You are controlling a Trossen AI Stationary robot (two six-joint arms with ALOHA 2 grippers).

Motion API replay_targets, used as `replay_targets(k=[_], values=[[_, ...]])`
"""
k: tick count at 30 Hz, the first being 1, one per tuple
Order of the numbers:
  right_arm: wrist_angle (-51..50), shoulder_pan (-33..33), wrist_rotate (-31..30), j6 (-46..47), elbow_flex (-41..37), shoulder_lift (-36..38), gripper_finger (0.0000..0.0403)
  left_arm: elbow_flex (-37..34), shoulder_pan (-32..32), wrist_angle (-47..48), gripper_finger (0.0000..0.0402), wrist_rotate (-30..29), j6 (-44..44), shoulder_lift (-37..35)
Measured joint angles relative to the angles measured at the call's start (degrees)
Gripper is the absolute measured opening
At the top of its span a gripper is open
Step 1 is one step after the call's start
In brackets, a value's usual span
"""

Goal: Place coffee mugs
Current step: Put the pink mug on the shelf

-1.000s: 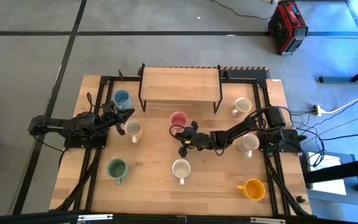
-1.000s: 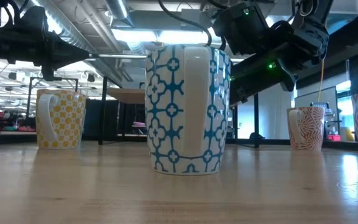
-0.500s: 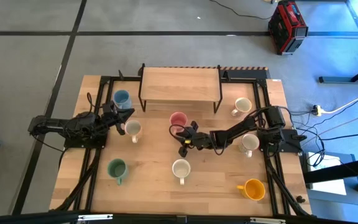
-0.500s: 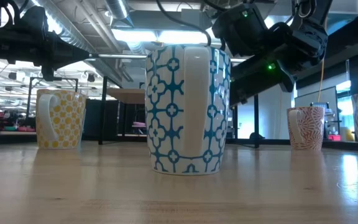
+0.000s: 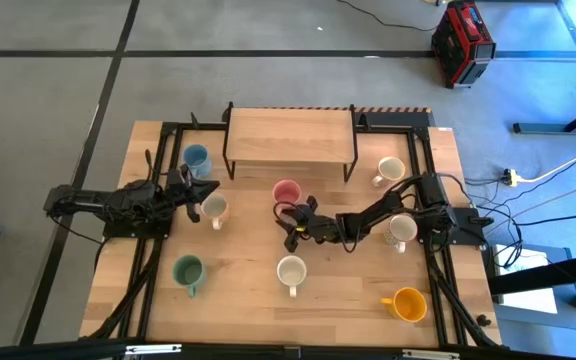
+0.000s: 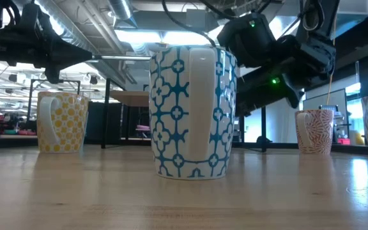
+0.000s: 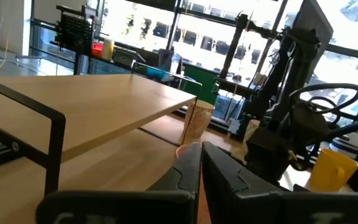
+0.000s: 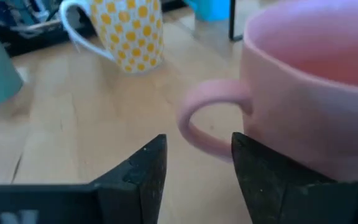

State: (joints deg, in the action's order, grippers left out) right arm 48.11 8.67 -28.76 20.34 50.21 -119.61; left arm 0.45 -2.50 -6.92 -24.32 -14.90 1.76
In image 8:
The plain pink mug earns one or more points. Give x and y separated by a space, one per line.
291 109

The black shelf support post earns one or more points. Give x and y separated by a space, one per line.
231 18

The white mug with yellow dots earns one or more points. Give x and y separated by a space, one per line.
129 34

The plain light blue mug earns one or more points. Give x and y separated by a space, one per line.
210 9

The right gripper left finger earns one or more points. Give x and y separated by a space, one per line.
129 193

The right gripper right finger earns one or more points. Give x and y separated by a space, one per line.
275 193

